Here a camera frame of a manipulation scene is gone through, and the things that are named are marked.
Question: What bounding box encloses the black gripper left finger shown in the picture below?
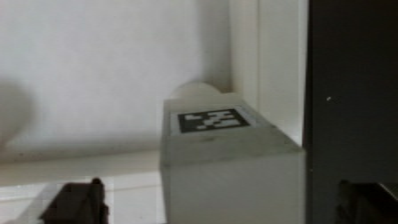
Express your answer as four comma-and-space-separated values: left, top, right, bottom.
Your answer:
38, 178, 108, 224

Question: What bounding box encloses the white right obstacle wall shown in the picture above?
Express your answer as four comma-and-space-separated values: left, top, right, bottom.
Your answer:
259, 0, 308, 143

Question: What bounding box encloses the white square tabletop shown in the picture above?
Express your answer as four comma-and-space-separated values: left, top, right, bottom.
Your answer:
0, 0, 244, 162

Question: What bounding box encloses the white front obstacle wall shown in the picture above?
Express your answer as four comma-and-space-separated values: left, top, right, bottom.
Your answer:
0, 151, 166, 224

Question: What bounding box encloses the white table leg with tag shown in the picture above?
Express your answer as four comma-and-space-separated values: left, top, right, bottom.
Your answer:
159, 83, 305, 224

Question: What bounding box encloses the white obstacle wall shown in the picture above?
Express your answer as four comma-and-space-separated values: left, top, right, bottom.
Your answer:
259, 0, 308, 143
0, 151, 166, 224

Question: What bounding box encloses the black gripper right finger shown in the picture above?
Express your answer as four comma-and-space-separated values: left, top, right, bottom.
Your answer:
333, 180, 398, 224

